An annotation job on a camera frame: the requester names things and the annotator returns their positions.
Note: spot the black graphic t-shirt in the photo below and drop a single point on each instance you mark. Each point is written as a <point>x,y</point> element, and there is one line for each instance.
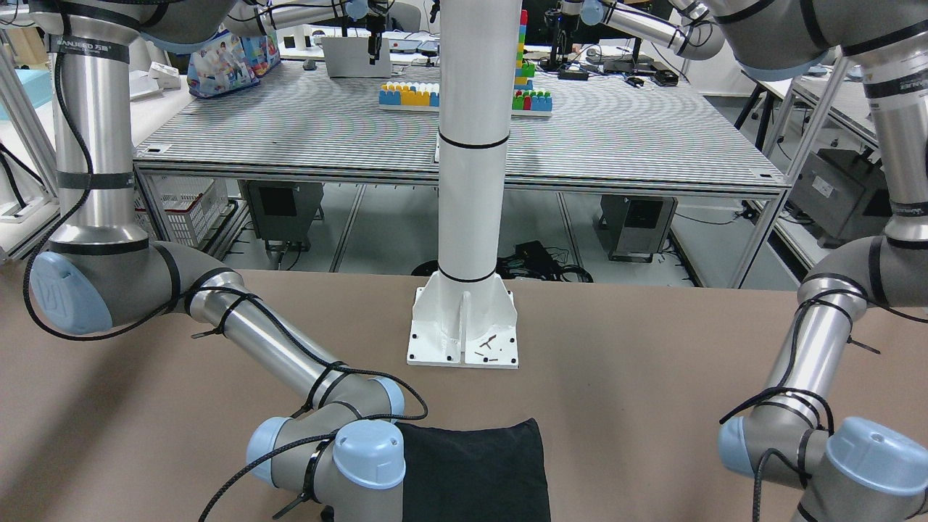
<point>494,474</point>

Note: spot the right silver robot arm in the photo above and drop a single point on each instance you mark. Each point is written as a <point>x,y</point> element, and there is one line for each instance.
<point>97,274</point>

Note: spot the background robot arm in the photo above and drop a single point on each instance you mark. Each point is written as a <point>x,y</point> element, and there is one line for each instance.
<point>697,37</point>

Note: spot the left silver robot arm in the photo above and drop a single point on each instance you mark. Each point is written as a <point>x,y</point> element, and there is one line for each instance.
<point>857,470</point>

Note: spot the colourful toy block set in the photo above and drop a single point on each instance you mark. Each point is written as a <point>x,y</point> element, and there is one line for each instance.
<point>481,64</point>

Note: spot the striped aluminium workbench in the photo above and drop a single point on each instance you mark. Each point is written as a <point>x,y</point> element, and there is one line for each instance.
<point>604,136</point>

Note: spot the white plastic crate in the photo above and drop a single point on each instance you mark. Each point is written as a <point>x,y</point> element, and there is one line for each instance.
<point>192,206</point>

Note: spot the colourful gift bag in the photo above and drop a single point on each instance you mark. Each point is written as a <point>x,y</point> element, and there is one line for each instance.
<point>228,63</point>

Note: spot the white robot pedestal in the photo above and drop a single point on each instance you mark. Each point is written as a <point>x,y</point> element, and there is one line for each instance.
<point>464,316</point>

